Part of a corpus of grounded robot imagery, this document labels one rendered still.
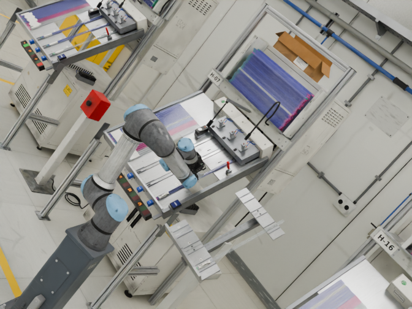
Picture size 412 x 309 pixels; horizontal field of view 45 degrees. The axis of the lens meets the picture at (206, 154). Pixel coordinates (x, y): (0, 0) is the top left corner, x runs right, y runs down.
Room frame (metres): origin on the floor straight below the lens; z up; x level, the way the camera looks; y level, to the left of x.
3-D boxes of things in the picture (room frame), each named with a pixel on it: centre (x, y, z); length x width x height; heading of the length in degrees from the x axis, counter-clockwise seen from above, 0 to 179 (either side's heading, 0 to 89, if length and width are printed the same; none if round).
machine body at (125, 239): (3.14, -0.08, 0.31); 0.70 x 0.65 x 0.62; 57
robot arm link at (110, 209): (2.05, 0.17, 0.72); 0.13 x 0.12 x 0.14; 59
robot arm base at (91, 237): (2.04, 0.16, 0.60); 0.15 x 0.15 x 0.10
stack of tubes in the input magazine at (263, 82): (3.01, -0.06, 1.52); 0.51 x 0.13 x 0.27; 57
